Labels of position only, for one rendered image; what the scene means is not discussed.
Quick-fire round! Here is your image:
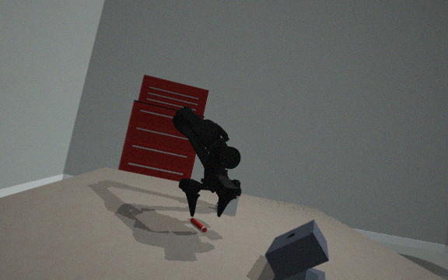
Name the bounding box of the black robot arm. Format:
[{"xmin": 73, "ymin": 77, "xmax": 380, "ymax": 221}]
[{"xmin": 172, "ymin": 106, "xmax": 241, "ymax": 198}]

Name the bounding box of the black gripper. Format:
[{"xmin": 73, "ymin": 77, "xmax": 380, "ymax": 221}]
[{"xmin": 179, "ymin": 163, "xmax": 241, "ymax": 217}]

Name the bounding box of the red peg with grey band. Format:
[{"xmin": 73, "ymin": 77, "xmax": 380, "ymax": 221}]
[{"xmin": 191, "ymin": 218, "xmax": 207, "ymax": 233}]

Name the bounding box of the dark blue-grey sloped panel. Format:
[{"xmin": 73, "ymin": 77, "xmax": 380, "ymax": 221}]
[{"xmin": 265, "ymin": 220, "xmax": 329, "ymax": 280}]

